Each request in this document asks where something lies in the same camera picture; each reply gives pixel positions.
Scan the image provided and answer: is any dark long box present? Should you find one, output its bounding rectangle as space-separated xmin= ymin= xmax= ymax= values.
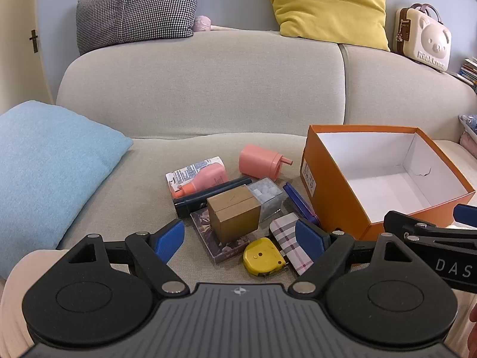
xmin=173 ymin=178 xmax=253 ymax=219

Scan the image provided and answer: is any pink pump bottle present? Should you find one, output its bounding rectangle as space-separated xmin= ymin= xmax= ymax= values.
xmin=238 ymin=144 xmax=294 ymax=180

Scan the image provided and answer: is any pink plush toy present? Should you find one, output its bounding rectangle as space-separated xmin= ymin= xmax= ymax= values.
xmin=194 ymin=16 xmax=233 ymax=33

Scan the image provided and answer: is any yellow pillow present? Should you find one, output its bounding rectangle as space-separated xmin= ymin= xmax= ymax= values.
xmin=268 ymin=0 xmax=391 ymax=52

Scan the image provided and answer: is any person's left leg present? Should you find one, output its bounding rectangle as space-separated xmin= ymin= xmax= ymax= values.
xmin=0 ymin=248 xmax=71 ymax=358

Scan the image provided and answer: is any black white houndstooth pillow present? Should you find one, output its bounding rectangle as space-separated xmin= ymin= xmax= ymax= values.
xmin=76 ymin=0 xmax=202 ymax=56

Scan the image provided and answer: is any blue printed pillow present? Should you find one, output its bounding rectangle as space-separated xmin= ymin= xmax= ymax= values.
xmin=458 ymin=114 xmax=477 ymax=138

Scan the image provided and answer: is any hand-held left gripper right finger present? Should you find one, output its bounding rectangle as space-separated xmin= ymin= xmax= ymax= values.
xmin=289 ymin=218 xmax=414 ymax=297

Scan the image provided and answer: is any brown cardboard cube box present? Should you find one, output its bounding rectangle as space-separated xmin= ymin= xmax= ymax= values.
xmin=207 ymin=186 xmax=261 ymax=242

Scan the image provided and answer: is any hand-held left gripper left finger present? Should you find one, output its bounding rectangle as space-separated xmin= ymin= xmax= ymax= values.
xmin=63 ymin=218 xmax=189 ymax=297

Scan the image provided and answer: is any pink lotion tube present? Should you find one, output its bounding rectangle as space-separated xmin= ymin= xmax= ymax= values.
xmin=166 ymin=157 xmax=230 ymax=199

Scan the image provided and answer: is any cream bear suitcase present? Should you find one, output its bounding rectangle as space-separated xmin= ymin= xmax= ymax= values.
xmin=394 ymin=3 xmax=452 ymax=73

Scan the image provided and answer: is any plaid wallet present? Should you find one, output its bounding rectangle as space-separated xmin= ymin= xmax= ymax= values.
xmin=269 ymin=212 xmax=315 ymax=277

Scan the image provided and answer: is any yellow tape measure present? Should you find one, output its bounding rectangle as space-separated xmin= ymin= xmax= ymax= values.
xmin=243 ymin=237 xmax=290 ymax=277

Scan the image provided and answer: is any orange cardboard box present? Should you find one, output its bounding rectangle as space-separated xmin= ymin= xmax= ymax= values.
xmin=300 ymin=124 xmax=477 ymax=241

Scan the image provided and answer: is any stack of books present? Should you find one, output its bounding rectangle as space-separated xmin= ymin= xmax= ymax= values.
xmin=456 ymin=57 xmax=477 ymax=92

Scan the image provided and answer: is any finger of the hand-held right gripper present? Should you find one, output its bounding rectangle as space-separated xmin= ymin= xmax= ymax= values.
xmin=383 ymin=211 xmax=477 ymax=249
xmin=453 ymin=204 xmax=477 ymax=229

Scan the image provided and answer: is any clear plastic cube box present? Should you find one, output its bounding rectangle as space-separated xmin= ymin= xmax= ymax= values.
xmin=248 ymin=179 xmax=284 ymax=223

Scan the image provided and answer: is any purple printed box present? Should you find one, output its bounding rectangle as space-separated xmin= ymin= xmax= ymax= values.
xmin=190 ymin=209 xmax=250 ymax=265

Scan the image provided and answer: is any light blue pillow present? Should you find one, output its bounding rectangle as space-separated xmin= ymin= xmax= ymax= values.
xmin=0 ymin=100 xmax=134 ymax=280

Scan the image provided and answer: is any beige fabric sofa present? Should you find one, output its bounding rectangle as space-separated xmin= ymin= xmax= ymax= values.
xmin=0 ymin=28 xmax=477 ymax=306

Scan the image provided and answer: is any blue case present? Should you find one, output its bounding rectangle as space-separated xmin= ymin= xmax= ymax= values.
xmin=282 ymin=182 xmax=321 ymax=227

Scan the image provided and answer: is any pink folded cloth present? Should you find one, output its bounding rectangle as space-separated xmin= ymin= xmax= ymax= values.
xmin=459 ymin=131 xmax=477 ymax=153

